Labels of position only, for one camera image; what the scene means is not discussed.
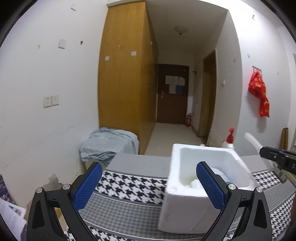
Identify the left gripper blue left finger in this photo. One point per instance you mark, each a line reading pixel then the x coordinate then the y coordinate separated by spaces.
pixel 43 223

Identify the red hanging bag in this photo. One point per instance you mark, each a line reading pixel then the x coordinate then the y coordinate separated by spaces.
pixel 257 88

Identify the brown cardboard tube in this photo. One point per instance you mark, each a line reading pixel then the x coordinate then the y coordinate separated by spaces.
pixel 284 139

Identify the wooden wardrobe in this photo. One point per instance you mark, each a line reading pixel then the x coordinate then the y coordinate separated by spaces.
pixel 126 72

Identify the red fire extinguisher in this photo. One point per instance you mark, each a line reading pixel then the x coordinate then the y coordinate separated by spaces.
pixel 188 120

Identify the papers on floor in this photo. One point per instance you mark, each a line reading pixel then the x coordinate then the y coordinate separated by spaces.
pixel 13 217

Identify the grey blue cloth pile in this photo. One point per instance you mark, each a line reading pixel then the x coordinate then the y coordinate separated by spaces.
pixel 105 143

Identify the white wall switch plate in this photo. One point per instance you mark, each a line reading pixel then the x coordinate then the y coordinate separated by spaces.
pixel 62 44

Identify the dark brown door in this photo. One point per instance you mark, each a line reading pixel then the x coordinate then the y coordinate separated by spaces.
pixel 173 89

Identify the white pump lotion bottle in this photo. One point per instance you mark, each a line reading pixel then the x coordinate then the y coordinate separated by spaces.
pixel 228 143

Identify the double wall socket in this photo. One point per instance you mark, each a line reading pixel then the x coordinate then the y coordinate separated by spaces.
pixel 50 101

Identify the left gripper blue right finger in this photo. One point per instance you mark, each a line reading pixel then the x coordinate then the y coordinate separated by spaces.
pixel 255 222

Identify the houndstooth table mat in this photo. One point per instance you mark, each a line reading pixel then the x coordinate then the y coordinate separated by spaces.
pixel 135 207

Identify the side wooden door frame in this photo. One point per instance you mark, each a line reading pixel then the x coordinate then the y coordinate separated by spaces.
pixel 209 87

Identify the ceiling lamp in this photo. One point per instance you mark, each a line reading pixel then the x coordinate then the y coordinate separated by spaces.
pixel 181 30

